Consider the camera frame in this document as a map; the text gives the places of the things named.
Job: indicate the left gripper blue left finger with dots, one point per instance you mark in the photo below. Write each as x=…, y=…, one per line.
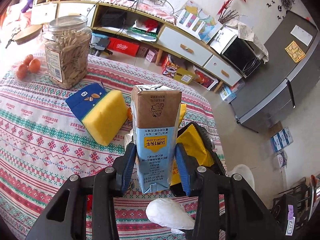
x=65, y=215

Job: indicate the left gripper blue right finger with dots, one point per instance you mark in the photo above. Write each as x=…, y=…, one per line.
x=226, y=204

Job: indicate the black plastic tray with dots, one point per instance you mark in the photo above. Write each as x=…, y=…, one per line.
x=217, y=166

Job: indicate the white tissue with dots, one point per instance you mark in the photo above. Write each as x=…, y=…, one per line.
x=168, y=213

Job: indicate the yellow snack wrapper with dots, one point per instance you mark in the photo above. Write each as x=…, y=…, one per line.
x=193, y=146

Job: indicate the yellow green sponge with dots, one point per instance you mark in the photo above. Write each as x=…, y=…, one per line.
x=106, y=118

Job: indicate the blue snack packet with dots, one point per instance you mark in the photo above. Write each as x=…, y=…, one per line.
x=84, y=100

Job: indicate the blue brown milk carton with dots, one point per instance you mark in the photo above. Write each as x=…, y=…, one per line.
x=155, y=119

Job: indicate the white plastic trash bucket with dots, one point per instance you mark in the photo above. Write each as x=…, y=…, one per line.
x=245, y=172

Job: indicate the patterned striped tablecloth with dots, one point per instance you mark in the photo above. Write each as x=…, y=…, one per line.
x=43, y=143

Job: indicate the blue white stacked boxes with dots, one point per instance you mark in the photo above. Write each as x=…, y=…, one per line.
x=281, y=139

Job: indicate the blue white carton box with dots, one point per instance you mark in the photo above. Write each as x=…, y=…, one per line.
x=226, y=94

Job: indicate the white framed red picture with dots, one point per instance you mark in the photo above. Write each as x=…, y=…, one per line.
x=204, y=79

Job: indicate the grey steel refrigerator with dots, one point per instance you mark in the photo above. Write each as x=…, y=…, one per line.
x=277, y=87

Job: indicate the yellow cardboard box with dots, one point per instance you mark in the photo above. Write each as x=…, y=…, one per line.
x=175, y=68

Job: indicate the black microwave oven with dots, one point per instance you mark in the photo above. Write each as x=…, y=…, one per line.
x=241, y=56

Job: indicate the orange tangerine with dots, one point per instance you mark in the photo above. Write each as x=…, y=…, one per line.
x=34, y=66
x=28, y=59
x=22, y=71

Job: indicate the yellow paper note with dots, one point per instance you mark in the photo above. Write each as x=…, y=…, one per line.
x=295, y=52

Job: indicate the clear jar of seeds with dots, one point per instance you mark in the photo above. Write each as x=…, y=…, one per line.
x=66, y=49

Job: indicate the red cardboard box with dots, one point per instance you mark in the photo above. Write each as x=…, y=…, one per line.
x=123, y=46

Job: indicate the white paper note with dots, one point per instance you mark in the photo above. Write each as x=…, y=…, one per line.
x=301, y=35

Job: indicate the glass jar wooden lid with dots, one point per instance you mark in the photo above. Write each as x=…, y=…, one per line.
x=28, y=34

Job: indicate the colourful map board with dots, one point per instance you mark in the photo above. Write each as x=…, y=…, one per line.
x=211, y=27

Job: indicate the wooden white TV cabinet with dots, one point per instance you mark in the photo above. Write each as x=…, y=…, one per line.
x=170, y=38

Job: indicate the pink cabinet runner cloth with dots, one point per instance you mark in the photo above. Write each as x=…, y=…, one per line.
x=144, y=6

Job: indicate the white picture frame stand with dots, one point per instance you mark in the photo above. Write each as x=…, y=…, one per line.
x=190, y=23

